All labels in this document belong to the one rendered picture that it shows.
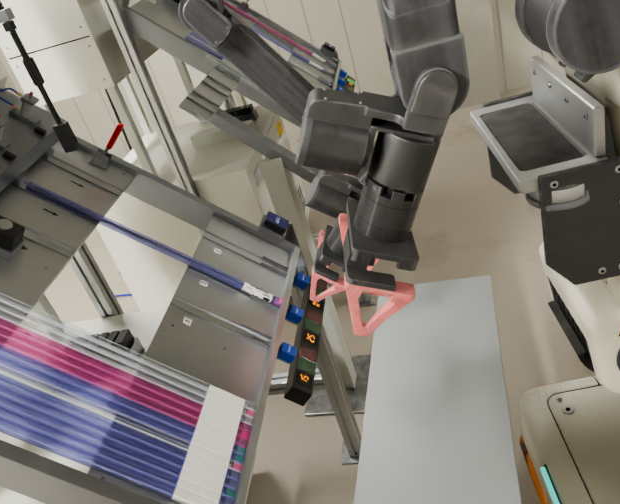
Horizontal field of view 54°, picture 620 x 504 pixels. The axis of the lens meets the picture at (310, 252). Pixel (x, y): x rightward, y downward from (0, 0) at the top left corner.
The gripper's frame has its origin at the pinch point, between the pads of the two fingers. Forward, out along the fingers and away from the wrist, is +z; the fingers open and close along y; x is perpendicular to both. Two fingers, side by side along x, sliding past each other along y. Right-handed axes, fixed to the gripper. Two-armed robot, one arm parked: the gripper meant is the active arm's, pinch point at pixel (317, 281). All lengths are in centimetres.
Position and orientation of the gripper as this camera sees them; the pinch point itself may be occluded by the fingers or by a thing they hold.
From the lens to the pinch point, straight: 112.8
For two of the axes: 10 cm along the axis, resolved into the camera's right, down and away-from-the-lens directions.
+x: 8.9, 4.3, 1.6
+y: -1.2, 5.5, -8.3
